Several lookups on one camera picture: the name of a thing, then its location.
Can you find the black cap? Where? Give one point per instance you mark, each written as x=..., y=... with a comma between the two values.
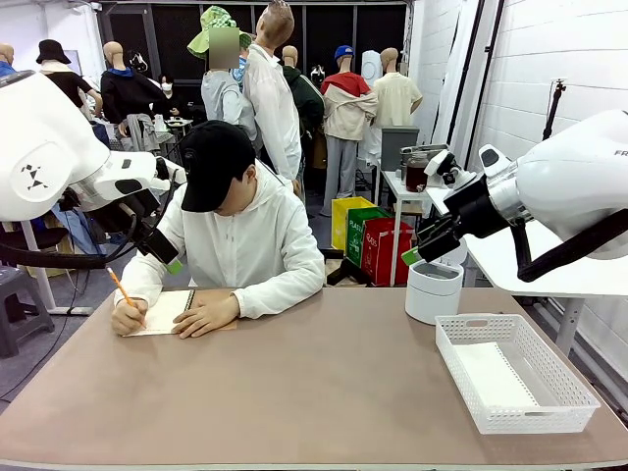
x=216, y=162

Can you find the spiral notebook brown cover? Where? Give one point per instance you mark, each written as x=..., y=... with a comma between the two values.
x=167, y=309

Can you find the person's left hand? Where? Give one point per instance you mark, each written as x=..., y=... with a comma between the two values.
x=211, y=316

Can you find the tall mannequin white shirt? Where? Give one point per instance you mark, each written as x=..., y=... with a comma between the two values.
x=272, y=98

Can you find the yellow pencil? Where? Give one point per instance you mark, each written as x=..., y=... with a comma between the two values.
x=119, y=287

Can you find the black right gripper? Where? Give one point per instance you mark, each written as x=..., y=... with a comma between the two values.
x=441, y=240

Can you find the white round trash bin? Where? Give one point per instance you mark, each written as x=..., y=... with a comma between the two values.
x=432, y=299

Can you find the masked person black clothes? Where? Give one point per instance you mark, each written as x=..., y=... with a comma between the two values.
x=172, y=100

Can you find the red recycling bin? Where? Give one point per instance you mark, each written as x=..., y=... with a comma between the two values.
x=382, y=252

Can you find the large white side table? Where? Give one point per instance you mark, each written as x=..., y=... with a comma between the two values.
x=490, y=265

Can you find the mannequin blue shirt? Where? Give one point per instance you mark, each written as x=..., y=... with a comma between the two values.
x=6, y=56

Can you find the mannequin dark green jacket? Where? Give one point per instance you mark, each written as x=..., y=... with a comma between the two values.
x=306, y=103

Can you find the white oval device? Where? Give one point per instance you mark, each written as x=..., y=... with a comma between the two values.
x=371, y=68

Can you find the metal tray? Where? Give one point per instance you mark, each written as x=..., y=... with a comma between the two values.
x=424, y=148

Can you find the person's left forearm white sleeve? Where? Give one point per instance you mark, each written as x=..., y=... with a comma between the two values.
x=289, y=294

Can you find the small white table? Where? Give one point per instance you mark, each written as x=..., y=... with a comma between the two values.
x=397, y=186

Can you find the black tripod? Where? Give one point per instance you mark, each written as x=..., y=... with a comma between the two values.
x=553, y=108

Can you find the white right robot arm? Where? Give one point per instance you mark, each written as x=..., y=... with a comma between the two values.
x=574, y=191

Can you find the mannequin navy hoodie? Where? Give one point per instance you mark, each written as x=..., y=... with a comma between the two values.
x=127, y=93

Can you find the leaning white board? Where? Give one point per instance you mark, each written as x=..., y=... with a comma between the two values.
x=456, y=73

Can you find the seated person white hoodie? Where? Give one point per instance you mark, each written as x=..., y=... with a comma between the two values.
x=245, y=245

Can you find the blue cloth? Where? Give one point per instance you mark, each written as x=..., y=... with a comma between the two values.
x=78, y=230

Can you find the figure green checkered hat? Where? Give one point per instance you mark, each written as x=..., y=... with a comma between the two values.
x=221, y=93

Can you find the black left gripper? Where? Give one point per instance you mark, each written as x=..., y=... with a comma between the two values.
x=154, y=245

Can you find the mannequin black bucket hat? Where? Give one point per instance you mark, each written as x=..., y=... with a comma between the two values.
x=66, y=78

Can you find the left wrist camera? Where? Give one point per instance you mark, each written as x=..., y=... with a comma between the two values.
x=169, y=172

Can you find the glass jar dark liquid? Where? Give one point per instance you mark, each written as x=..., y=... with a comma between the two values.
x=417, y=174

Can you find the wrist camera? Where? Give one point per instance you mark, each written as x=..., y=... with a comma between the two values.
x=169, y=172
x=449, y=169

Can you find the mannequin cream shirt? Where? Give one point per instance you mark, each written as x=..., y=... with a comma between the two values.
x=397, y=98

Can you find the black chair base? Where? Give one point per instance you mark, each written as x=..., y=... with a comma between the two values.
x=343, y=270

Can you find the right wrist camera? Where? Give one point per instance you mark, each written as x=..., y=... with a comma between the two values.
x=449, y=169

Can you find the white stand leg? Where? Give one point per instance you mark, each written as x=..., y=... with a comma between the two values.
x=41, y=275

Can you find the grey cabinet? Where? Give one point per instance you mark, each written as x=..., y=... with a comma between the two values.
x=395, y=147

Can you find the white perforated plastic basket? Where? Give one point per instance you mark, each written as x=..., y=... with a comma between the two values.
x=515, y=422

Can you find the yellow recycling bin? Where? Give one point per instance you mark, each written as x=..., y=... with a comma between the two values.
x=343, y=221

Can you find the white paper sheet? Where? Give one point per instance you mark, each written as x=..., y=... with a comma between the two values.
x=490, y=375

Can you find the mannequin blue cap red jacket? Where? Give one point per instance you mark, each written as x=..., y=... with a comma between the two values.
x=346, y=108

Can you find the grey plastic stool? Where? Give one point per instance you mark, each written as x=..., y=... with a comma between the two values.
x=19, y=304

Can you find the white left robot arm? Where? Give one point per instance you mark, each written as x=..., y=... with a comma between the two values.
x=44, y=147

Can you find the green recycling bin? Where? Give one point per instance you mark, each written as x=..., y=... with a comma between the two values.
x=355, y=235

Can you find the person's right hand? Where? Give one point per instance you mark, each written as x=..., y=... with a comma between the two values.
x=128, y=319

